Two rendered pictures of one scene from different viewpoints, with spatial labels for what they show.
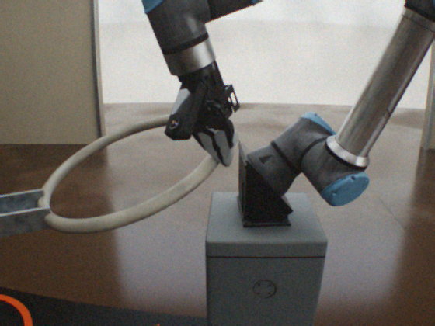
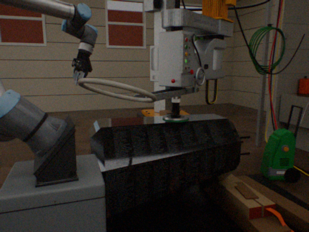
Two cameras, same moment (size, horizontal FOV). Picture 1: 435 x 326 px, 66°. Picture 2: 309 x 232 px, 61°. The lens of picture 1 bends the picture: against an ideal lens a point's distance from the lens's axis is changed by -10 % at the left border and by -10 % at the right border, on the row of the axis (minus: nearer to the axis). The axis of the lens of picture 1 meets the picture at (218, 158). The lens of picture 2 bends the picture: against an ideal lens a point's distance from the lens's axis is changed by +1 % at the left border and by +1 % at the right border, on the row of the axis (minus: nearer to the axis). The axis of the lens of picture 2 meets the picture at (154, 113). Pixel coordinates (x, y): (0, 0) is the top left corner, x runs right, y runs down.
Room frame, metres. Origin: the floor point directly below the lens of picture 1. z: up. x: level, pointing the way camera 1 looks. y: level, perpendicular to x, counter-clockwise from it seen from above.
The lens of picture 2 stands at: (2.42, -0.14, 1.32)
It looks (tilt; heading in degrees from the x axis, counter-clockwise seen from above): 10 degrees down; 160
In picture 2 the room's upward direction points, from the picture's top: straight up
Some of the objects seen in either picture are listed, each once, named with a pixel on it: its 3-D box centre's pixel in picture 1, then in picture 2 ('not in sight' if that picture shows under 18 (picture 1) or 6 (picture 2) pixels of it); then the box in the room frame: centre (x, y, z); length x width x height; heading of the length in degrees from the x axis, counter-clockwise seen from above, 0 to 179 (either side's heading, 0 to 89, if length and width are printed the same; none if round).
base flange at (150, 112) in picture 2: not in sight; (164, 113); (-0.47, 1.08, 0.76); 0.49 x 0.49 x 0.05; 84
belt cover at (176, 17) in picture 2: not in sight; (198, 27); (0.29, 1.07, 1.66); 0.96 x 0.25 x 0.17; 122
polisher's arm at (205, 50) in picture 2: not in sight; (201, 63); (0.28, 1.12, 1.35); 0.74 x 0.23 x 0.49; 122
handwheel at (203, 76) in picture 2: not in sight; (196, 76); (0.51, 0.94, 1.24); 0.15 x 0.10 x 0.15; 122
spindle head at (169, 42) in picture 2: not in sight; (181, 61); (0.43, 0.84, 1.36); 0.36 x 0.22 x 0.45; 122
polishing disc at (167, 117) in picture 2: not in sight; (175, 117); (0.47, 0.78, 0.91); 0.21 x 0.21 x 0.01
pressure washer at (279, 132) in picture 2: not in sight; (280, 142); (0.10, 2.32, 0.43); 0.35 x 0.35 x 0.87; 69
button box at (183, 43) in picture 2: not in sight; (184, 54); (0.61, 0.78, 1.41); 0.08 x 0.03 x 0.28; 122
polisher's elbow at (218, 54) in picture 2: not in sight; (212, 60); (0.12, 1.33, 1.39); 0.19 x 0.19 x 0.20
